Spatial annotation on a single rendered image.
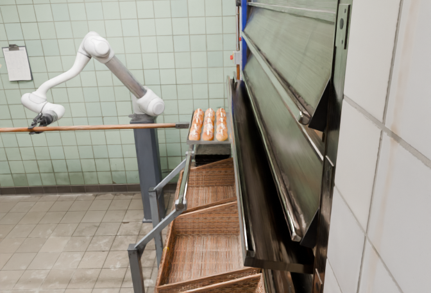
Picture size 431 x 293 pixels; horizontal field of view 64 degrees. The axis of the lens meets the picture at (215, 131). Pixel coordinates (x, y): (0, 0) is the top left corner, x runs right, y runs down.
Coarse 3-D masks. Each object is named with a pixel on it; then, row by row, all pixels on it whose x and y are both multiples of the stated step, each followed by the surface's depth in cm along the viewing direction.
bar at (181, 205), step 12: (192, 144) 195; (192, 156) 184; (180, 168) 187; (168, 180) 190; (156, 192) 193; (180, 192) 146; (156, 204) 194; (180, 204) 138; (156, 216) 197; (168, 216) 142; (156, 228) 144; (144, 240) 146; (156, 240) 203; (132, 252) 147; (156, 252) 206; (132, 264) 149; (132, 276) 152; (144, 288) 159
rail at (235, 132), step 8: (232, 96) 189; (232, 104) 174; (232, 112) 161; (232, 120) 151; (232, 128) 143; (240, 152) 120; (240, 160) 114; (240, 168) 108; (240, 176) 103; (240, 184) 99; (240, 192) 95; (240, 200) 93; (248, 208) 88; (248, 216) 85; (248, 224) 81; (248, 232) 79; (248, 240) 76; (248, 248) 74; (248, 256) 74
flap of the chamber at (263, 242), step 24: (240, 96) 199; (240, 120) 159; (240, 144) 132; (264, 168) 115; (264, 192) 100; (240, 216) 89; (264, 216) 89; (264, 240) 80; (288, 240) 81; (264, 264) 74; (288, 264) 74; (312, 264) 75
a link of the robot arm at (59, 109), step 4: (48, 104) 247; (52, 104) 250; (44, 108) 245; (48, 108) 245; (52, 108) 245; (56, 108) 247; (60, 108) 251; (64, 108) 257; (40, 112) 246; (44, 112) 245; (56, 112) 245; (60, 112) 249; (64, 112) 256; (60, 116) 249; (56, 120) 247
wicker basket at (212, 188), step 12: (192, 168) 259; (204, 168) 259; (216, 168) 260; (228, 168) 260; (180, 180) 247; (192, 180) 263; (216, 180) 263; (228, 180) 263; (192, 192) 258; (204, 192) 258; (216, 192) 258; (228, 192) 258; (192, 204) 244; (204, 204) 243; (216, 204) 208; (204, 216) 211; (192, 228) 214
